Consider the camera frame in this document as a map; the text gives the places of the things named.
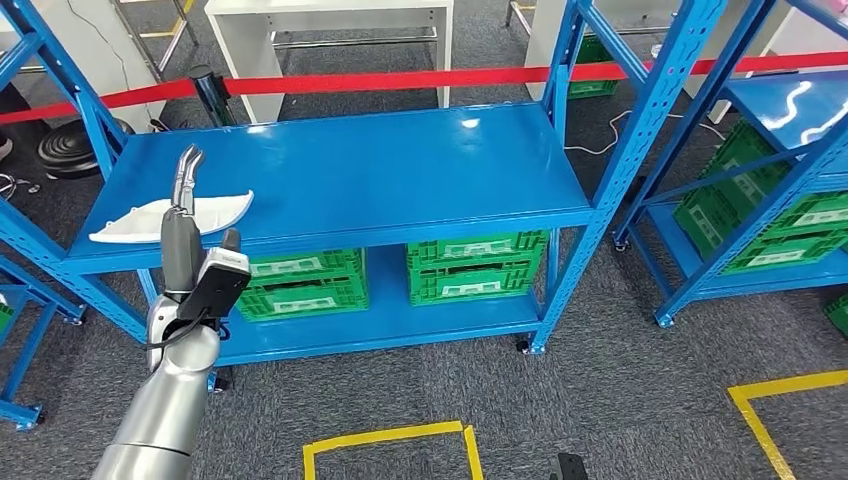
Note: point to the white plastic shell part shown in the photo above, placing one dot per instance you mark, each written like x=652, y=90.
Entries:
x=218, y=208

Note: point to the red barrier belt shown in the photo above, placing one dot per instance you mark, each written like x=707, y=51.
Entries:
x=397, y=81

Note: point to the white table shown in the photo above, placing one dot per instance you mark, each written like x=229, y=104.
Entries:
x=535, y=46
x=126, y=66
x=245, y=60

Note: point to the chrome chair base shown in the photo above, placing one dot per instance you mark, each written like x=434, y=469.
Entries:
x=10, y=185

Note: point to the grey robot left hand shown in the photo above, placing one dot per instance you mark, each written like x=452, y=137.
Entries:
x=182, y=252

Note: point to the black stanchion post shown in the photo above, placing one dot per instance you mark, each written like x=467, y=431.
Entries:
x=212, y=96

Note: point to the black round stool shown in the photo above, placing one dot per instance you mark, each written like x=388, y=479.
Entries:
x=66, y=149

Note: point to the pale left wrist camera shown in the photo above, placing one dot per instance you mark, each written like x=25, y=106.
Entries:
x=215, y=285

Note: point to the blue steel shelf rack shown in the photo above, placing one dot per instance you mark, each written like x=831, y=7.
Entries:
x=364, y=166
x=748, y=106
x=16, y=412

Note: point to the person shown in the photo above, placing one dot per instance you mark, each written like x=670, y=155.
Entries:
x=16, y=106

